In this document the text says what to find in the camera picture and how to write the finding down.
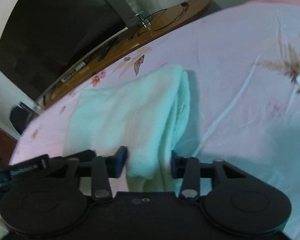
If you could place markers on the wooden TV console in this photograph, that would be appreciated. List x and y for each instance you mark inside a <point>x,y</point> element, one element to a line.
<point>134,38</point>

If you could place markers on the brown wooden door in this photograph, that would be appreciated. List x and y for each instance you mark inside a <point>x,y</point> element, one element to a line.
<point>7,145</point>

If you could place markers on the pink floral bed sheet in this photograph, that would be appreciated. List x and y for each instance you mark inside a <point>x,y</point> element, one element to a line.
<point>243,66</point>

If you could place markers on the large black television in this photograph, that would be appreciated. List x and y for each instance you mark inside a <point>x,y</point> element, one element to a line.
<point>43,39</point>

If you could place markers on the white knit sweater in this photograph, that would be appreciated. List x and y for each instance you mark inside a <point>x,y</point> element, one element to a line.
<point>148,115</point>

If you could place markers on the silver set-top box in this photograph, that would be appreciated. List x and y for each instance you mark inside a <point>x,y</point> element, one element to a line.
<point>72,71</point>

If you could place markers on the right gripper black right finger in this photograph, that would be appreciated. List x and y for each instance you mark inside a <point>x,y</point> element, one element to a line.
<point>190,170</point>

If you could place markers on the black office chair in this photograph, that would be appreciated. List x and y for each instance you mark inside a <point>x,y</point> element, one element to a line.
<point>18,118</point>

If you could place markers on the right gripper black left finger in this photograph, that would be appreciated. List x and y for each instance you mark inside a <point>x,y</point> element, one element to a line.
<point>100,169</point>

